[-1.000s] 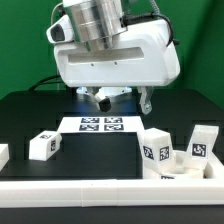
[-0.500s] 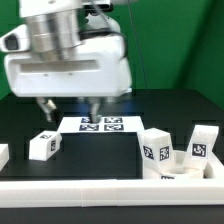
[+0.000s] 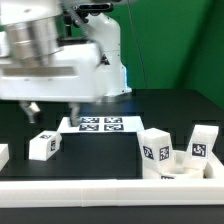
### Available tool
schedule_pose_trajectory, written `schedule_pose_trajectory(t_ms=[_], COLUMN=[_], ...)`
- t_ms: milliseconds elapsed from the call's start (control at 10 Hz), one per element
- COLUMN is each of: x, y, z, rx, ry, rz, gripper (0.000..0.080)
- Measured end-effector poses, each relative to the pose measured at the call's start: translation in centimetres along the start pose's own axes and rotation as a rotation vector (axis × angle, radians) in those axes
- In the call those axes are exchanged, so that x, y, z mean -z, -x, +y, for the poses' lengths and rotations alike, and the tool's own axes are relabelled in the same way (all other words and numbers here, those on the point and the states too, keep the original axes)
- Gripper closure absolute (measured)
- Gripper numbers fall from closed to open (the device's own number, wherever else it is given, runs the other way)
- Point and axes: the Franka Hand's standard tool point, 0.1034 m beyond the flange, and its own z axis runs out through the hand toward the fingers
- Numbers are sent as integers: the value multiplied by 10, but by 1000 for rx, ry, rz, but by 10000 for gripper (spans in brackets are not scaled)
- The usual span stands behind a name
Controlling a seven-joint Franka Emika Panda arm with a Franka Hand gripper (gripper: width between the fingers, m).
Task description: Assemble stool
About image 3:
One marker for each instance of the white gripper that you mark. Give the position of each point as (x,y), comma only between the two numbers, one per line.
(72,75)

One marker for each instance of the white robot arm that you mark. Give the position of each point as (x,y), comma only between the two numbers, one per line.
(36,29)

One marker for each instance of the white left fence bar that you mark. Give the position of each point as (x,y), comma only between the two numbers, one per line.
(4,155)

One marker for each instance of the white marker sheet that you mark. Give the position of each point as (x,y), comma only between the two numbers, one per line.
(102,125)

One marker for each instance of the white front fence bar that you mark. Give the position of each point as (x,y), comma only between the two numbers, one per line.
(90,193)

